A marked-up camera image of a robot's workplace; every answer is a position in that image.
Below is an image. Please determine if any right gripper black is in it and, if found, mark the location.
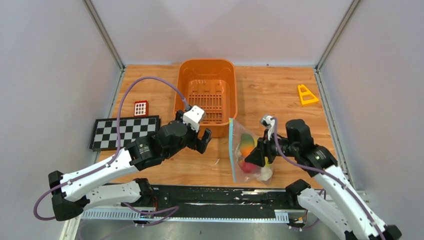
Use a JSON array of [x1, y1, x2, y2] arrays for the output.
[[244, 129, 298, 167]]

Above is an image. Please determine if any red toy tomato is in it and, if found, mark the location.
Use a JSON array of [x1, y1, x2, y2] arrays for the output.
[[239, 161, 259, 174]]

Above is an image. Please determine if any orange green toy mango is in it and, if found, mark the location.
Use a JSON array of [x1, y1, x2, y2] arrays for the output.
[[238, 133, 256, 158]]

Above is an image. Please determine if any white toy mushroom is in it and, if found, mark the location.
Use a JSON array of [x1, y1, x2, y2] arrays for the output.
[[256, 166, 274, 182]]

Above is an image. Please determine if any clear zip top bag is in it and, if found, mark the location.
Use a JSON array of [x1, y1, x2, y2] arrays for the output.
[[228, 118, 274, 185]]

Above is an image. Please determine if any orange plastic basket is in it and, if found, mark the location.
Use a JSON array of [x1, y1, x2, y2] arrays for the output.
[[177, 58, 238, 138]]

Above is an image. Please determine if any yellow toy banana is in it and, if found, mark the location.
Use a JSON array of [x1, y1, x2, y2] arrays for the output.
[[264, 157, 272, 168]]

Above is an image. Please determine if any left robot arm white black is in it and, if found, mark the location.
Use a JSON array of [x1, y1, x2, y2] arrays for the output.
[[48, 105, 212, 221]]

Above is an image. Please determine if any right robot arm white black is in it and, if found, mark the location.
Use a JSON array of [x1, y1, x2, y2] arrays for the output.
[[246, 115, 402, 240]]

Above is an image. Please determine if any red white grid block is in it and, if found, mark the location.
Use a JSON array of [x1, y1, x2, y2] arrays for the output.
[[133, 100, 149, 117]]

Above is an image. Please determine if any yellow triangular plastic stand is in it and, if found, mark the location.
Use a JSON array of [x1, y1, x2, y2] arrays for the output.
[[297, 84, 320, 107]]

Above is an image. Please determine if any black white checkerboard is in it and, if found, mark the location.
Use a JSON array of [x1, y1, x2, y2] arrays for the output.
[[89, 115, 161, 152]]

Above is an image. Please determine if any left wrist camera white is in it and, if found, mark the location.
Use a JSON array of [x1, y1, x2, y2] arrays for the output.
[[182, 105, 206, 133]]

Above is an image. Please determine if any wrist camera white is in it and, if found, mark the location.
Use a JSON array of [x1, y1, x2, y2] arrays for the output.
[[182, 105, 206, 133], [260, 114, 276, 141]]

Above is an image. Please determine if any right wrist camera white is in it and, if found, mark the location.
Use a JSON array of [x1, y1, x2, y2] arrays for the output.
[[260, 114, 276, 141]]

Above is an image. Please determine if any black mounting base plate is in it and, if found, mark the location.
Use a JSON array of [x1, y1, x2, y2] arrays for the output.
[[130, 185, 306, 219]]

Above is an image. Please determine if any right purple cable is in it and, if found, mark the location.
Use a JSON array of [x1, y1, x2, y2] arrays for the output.
[[270, 117, 387, 240]]

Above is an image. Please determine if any purple cable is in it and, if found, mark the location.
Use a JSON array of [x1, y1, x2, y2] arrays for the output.
[[270, 117, 387, 240], [33, 76, 192, 228]]

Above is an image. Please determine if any white slotted cable duct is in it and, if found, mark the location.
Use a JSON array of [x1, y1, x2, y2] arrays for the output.
[[80, 209, 290, 224]]

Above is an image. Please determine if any right aluminium frame post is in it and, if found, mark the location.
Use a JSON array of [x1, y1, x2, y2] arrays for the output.
[[315, 0, 362, 72]]

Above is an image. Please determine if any aluminium frame post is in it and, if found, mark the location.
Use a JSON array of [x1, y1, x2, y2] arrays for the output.
[[82, 0, 126, 72], [315, 0, 362, 72]]

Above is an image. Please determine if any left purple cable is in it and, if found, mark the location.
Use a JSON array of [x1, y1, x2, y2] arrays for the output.
[[33, 76, 192, 228]]

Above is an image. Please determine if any left aluminium frame post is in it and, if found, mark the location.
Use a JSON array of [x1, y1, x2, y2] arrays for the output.
[[82, 0, 126, 72]]

